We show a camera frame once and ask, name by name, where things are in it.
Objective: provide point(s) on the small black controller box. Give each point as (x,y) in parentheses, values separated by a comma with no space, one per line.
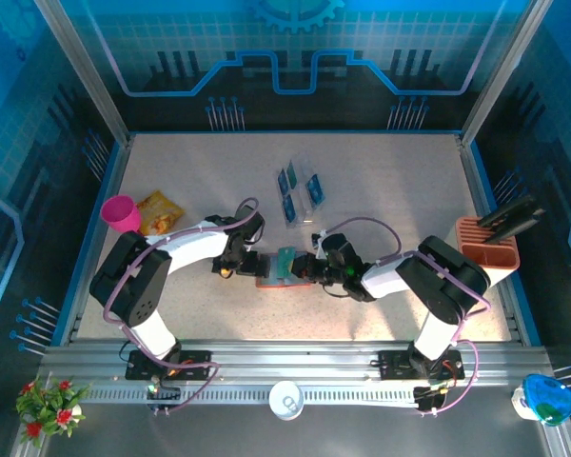
(430,400)
(164,400)

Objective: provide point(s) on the clear acrylic card stand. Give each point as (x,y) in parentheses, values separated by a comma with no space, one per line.
(304,166)

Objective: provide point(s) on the orange card holder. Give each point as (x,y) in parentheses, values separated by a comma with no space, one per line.
(285,284)

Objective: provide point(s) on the aluminium table side rail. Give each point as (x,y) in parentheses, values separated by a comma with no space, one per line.
(118,171)
(476,190)

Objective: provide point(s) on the artificial plant red flowers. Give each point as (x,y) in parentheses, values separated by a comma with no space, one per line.
(52,409)

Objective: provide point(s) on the white round cup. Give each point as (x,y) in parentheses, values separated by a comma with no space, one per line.
(281,395)

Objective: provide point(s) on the pink plastic cup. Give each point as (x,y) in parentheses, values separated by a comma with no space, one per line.
(121,214)

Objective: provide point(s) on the aluminium frame post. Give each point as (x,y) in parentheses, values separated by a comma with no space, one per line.
(502,71)
(86,71)

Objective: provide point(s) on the blue domed white container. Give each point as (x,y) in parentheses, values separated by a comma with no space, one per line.
(547,395)

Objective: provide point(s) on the green VIP card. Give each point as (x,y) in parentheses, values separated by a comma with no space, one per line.
(292,176)
(284,262)

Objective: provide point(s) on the yellow snack bag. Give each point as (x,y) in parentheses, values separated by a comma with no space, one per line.
(162,214)

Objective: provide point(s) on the terracotta slotted utensil holder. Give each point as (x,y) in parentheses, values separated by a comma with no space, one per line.
(490,252)

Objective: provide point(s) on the blue VIP card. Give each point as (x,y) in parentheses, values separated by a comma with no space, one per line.
(282,182)
(315,190)
(288,208)

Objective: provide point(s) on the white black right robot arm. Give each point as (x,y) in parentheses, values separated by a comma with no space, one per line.
(385,278)

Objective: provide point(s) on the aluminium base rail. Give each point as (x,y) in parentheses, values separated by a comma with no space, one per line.
(290,362)

